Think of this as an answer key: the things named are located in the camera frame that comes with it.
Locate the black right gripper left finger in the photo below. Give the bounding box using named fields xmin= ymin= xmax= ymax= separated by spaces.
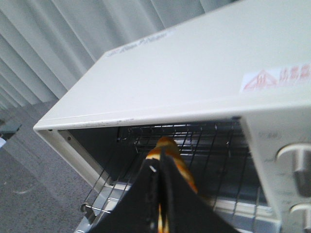
xmin=90 ymin=159 xmax=160 ymax=233

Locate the white pleated curtain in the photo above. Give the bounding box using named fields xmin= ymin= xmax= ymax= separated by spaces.
xmin=0 ymin=0 xmax=228 ymax=109

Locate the golden yellow bread roll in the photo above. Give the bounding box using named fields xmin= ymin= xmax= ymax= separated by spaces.
xmin=145 ymin=136 xmax=198 ymax=233

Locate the white Toshiba toaster oven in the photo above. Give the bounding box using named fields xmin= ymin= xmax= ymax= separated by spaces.
xmin=34 ymin=0 xmax=311 ymax=233

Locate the metal wire oven rack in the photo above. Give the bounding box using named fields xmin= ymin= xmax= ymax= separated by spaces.
xmin=83 ymin=121 xmax=271 ymax=216

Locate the oven control knob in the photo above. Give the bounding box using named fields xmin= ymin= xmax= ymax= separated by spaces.
xmin=290 ymin=202 xmax=311 ymax=233
xmin=276 ymin=143 xmax=311 ymax=198

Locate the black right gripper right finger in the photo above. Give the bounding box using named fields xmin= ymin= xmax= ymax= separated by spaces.
xmin=160 ymin=149 xmax=237 ymax=233

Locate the lower oven control knob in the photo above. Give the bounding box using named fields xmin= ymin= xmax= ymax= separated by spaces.
xmin=290 ymin=202 xmax=311 ymax=233

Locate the upper oven control knob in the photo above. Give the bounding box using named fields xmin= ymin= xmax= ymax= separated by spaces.
xmin=276 ymin=143 xmax=311 ymax=198

